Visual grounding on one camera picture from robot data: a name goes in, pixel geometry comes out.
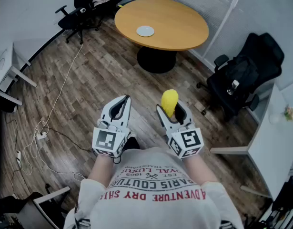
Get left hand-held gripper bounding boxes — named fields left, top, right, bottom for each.
left=92, top=94, right=132, bottom=158

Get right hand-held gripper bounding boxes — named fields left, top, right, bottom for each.
left=156, top=100, right=205, bottom=160

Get yellow round object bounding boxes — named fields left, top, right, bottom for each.
left=161, top=88, right=179, bottom=118

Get white round plate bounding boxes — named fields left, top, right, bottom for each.
left=136, top=25, right=155, bottom=38

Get person's right forearm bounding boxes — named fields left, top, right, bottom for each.
left=183, top=155, right=219, bottom=186

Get person's left forearm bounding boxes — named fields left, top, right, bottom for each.
left=87, top=153, right=115, bottom=188

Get person's black trousers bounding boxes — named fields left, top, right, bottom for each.
left=122, top=133, right=141, bottom=152

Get clear bottle with white cap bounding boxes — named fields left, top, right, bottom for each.
left=226, top=79, right=240, bottom=96

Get black backpack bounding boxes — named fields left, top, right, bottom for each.
left=225, top=54, right=260, bottom=93

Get person's white printed shirt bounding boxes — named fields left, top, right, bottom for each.
left=63, top=147, right=244, bottom=229

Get long white desk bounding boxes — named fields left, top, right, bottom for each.
left=209, top=83, right=293, bottom=200

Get round wooden table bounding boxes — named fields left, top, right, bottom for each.
left=114, top=0, right=210, bottom=74

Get black office chair with backpack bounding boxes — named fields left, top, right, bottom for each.
left=196, top=32, right=285, bottom=123

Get black and yellow flat object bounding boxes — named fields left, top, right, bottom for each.
left=117, top=0, right=137, bottom=9

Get small flower bunch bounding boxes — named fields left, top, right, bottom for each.
left=283, top=104, right=293, bottom=122

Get white low desk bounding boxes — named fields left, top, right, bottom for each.
left=17, top=186, right=71, bottom=229

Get black equipment pile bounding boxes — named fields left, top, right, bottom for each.
left=255, top=175, right=293, bottom=229

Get black cable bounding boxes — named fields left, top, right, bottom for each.
left=4, top=118, right=97, bottom=157

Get long white cable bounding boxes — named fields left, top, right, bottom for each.
left=34, top=42, right=85, bottom=138

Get looped white cable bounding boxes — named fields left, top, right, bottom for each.
left=21, top=120, right=86, bottom=182

